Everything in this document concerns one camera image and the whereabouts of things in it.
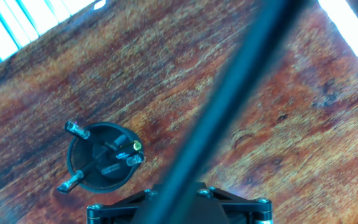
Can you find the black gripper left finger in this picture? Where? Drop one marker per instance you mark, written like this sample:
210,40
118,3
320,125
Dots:
113,211

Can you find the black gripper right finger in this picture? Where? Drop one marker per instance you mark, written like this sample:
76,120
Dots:
259,211

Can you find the black pen silver clip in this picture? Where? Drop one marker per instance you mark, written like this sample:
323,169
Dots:
70,183

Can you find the black pen clear end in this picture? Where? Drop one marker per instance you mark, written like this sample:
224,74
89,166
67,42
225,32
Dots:
135,159

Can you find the black mesh pen holder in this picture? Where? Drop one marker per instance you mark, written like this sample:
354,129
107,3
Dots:
76,155

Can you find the black pen gold end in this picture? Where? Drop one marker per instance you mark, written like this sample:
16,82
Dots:
137,145

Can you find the black pen clear cap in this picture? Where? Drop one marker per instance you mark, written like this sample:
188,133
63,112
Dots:
76,130

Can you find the wood grain table mat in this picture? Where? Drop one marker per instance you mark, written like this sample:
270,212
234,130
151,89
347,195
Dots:
73,77

